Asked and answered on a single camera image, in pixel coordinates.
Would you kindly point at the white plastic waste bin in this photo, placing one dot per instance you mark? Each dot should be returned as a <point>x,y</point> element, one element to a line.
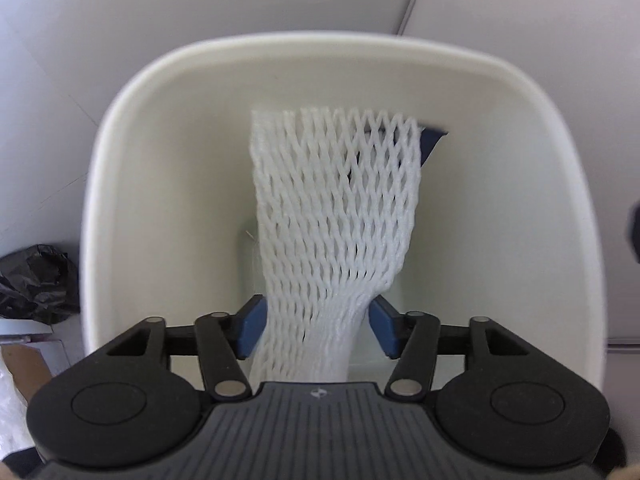
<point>500,185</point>

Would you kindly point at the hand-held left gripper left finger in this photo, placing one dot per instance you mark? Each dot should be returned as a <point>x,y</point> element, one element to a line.
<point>251,327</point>

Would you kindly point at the clear plastic wrap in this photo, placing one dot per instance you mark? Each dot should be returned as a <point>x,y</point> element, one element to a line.
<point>10,400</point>

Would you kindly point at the brown cardboard piece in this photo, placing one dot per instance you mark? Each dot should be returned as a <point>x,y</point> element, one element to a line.
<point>27,365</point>

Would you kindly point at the white foam fruit net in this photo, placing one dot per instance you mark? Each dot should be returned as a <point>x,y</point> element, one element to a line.
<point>320,220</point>

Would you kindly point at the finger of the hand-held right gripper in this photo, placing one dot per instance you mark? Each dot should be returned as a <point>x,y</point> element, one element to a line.
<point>634,232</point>

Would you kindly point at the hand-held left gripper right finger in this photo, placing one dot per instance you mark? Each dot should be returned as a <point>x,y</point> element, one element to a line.
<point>384,327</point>

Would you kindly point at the black plastic bag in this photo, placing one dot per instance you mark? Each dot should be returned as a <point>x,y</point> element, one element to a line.
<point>35,280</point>

